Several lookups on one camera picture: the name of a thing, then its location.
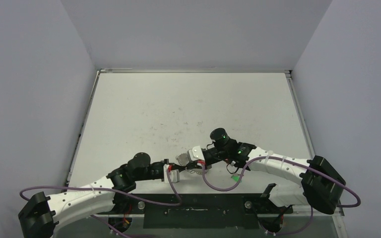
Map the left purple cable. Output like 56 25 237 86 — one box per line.
19 164 183 238

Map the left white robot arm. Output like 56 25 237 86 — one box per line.
18 152 185 238

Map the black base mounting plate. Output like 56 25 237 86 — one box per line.
104 193 293 229

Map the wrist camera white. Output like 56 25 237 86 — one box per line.
163 165 180 183
188 146 205 161

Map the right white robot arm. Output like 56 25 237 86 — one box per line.
189 128 346 215

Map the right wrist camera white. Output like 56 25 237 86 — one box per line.
188 146 205 161

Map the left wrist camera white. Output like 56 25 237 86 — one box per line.
163 165 180 183

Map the silver keyring disc with rings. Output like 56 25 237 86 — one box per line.
176 150 214 175

